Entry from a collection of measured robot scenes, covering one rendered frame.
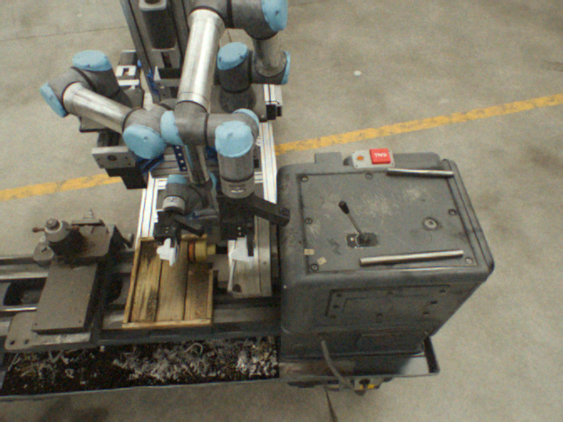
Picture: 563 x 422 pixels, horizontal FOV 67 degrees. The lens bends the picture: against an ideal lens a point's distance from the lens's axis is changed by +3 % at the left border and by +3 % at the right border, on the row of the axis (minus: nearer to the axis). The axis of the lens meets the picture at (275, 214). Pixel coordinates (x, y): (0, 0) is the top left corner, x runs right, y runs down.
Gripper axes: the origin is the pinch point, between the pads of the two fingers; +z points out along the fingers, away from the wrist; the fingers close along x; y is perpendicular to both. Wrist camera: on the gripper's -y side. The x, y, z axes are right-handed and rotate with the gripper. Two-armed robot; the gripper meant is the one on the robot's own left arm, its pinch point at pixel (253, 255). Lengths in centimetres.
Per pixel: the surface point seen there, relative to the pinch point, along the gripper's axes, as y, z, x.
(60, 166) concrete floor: 144, 76, -192
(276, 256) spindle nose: -6.0, 15.5, -16.6
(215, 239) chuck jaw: 13.3, 14.8, -25.7
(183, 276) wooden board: 28, 38, -33
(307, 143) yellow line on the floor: -36, 72, -205
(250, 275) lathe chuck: 1.8, 17.1, -10.3
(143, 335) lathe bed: 45, 57, -23
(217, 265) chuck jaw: 12.7, 19.3, -18.2
